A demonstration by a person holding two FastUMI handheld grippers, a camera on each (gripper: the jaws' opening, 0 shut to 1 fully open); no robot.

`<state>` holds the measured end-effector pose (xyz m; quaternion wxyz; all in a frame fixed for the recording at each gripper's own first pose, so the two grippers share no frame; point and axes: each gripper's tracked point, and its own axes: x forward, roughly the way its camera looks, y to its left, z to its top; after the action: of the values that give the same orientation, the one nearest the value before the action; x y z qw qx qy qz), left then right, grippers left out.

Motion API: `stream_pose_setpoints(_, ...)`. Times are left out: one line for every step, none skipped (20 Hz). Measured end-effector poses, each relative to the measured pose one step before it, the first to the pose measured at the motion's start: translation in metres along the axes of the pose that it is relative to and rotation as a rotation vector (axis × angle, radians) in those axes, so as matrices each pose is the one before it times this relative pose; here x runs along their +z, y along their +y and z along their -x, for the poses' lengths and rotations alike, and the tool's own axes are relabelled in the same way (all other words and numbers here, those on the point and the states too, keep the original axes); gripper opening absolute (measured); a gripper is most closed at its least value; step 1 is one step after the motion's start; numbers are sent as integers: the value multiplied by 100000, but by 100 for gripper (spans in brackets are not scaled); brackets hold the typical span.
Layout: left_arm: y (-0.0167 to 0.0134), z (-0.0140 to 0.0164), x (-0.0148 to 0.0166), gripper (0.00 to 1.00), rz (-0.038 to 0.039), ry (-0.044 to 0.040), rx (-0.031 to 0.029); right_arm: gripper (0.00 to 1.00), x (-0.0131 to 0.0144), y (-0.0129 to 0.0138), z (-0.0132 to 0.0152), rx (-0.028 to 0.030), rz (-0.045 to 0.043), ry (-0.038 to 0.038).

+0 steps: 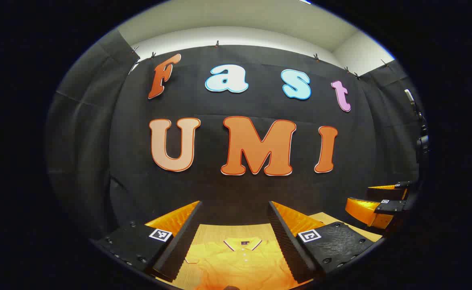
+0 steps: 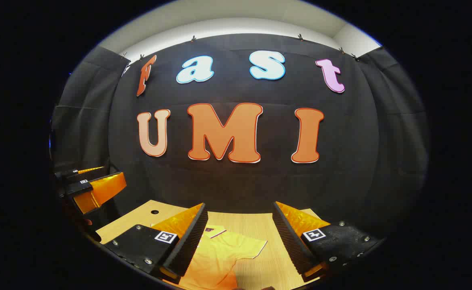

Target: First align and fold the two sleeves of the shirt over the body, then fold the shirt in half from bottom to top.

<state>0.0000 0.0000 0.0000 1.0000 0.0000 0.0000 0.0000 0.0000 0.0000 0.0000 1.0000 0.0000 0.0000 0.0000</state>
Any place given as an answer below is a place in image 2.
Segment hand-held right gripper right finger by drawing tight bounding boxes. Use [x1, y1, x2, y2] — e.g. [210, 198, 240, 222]
[273, 201, 385, 282]

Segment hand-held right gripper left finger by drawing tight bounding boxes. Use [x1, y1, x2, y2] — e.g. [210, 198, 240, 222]
[104, 203, 208, 282]

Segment orange T-shirt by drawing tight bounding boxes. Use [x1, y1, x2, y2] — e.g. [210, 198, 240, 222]
[167, 225, 268, 290]

